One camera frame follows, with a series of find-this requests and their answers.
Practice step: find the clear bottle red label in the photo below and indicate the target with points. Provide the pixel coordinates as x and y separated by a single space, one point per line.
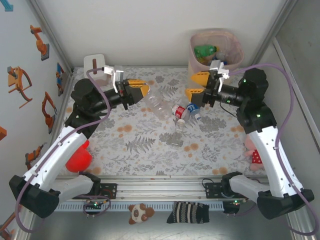
179 111

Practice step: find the clear bottle no label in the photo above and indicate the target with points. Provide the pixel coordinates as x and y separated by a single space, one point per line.
160 107

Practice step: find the green bottle white label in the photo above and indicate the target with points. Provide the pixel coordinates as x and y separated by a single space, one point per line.
205 50

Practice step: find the slim clear bottle white cap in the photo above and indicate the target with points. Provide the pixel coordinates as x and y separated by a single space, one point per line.
178 137

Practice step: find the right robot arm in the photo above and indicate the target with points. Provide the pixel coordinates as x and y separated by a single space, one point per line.
271 165

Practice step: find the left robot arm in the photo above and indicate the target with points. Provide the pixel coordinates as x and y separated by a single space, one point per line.
57 160

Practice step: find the beige bin with pink bag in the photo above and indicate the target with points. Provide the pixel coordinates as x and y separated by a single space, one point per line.
232 50

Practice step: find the small bottle blue label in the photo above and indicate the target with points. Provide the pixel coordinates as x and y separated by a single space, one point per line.
193 108

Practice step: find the white tissue box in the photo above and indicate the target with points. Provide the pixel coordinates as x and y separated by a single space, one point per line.
87 62

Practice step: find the pink plush toy polka dots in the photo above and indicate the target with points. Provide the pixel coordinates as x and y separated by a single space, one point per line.
256 157

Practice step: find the controller board with LED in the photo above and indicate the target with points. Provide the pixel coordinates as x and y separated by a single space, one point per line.
232 206
95 205

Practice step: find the black white striped sock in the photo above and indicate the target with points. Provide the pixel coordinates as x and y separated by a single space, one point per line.
187 212

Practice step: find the panda plush toy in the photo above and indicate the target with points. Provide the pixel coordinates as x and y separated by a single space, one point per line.
138 213

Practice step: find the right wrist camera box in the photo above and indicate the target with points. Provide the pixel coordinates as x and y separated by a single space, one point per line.
218 70

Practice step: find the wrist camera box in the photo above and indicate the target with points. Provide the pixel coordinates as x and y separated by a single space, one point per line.
115 75
218 70

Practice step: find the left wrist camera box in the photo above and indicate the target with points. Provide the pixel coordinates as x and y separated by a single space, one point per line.
115 75

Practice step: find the blue orange wall sticker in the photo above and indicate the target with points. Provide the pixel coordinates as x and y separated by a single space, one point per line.
60 80

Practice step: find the aluminium corner post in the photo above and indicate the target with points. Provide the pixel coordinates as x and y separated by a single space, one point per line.
53 37
287 6

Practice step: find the orange claw wall sticker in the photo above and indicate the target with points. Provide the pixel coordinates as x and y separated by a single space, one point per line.
15 80

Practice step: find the orange block wall sticker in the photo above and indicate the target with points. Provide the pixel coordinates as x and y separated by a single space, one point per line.
2 132

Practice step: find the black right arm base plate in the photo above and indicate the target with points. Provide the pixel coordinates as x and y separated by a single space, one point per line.
212 191

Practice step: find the aluminium front rail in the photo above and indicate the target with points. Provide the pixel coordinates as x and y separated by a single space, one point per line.
162 190

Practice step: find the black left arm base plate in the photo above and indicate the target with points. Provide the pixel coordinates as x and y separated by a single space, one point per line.
111 191

